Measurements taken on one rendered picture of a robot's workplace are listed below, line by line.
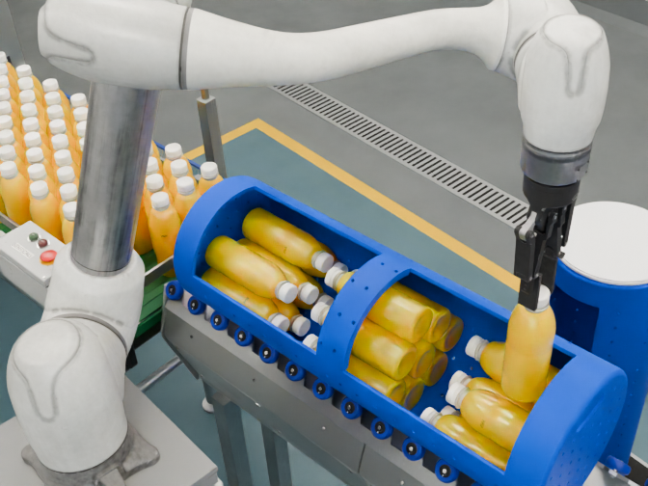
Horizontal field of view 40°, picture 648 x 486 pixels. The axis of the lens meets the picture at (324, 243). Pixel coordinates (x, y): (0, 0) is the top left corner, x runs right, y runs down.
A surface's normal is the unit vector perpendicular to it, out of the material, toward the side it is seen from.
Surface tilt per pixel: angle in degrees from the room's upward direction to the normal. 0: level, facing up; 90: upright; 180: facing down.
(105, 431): 89
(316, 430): 70
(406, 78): 0
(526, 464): 66
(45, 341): 5
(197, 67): 90
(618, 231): 0
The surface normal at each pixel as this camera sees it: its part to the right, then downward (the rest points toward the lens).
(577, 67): 0.00, 0.45
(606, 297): -0.31, 0.62
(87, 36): -0.11, 0.21
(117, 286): 0.58, 0.04
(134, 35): 0.05, 0.05
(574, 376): -0.05, -0.77
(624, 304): -0.04, 0.64
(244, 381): -0.65, 0.22
